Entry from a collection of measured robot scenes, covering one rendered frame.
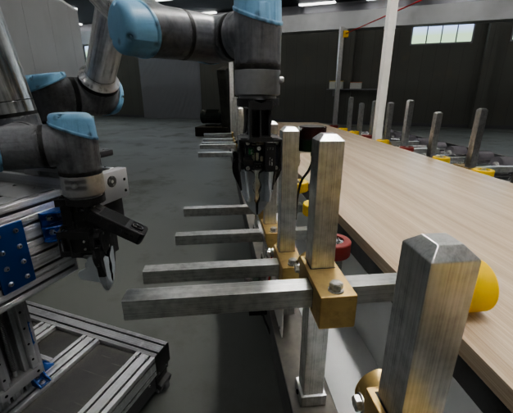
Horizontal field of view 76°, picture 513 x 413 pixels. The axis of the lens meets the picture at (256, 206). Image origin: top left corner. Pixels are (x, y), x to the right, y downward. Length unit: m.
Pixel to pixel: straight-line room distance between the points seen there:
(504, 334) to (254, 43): 0.55
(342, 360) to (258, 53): 0.68
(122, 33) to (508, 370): 0.66
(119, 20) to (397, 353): 0.52
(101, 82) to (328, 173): 0.83
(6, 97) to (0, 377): 0.84
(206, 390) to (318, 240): 1.24
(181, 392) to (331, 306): 1.26
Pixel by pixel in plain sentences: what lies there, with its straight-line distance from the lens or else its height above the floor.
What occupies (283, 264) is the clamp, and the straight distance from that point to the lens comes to 0.72.
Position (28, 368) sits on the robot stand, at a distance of 1.41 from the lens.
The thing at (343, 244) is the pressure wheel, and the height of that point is 0.91.
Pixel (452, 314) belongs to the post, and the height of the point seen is 1.08.
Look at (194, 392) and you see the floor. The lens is 1.64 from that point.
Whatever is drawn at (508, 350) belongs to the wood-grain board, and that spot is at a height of 0.90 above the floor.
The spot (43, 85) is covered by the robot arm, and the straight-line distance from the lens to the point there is 1.13.
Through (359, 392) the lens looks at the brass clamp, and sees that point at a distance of 0.37.
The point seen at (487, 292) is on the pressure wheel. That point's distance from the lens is 0.58.
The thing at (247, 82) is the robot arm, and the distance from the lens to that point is 0.55.
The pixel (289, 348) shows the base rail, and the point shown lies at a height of 0.70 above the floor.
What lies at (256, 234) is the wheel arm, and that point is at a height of 0.82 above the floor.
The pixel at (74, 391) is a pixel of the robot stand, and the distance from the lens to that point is 1.50.
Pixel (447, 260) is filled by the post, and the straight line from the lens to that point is 0.24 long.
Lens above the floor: 1.22
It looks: 19 degrees down
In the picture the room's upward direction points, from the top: straight up
